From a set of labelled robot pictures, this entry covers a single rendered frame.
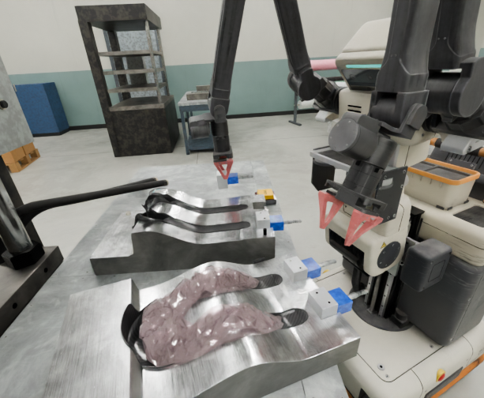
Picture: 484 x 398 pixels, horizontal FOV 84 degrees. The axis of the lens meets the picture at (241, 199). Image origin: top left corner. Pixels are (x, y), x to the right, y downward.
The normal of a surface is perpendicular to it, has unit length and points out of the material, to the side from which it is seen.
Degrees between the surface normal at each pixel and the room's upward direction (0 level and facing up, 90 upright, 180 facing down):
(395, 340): 0
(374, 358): 0
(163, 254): 90
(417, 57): 81
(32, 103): 90
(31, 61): 90
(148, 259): 90
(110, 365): 0
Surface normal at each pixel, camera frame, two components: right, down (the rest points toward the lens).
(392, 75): -0.90, 0.24
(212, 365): -0.29, -0.81
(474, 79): 0.44, 0.38
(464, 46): 0.33, 0.21
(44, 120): 0.11, 0.44
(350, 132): -0.83, -0.18
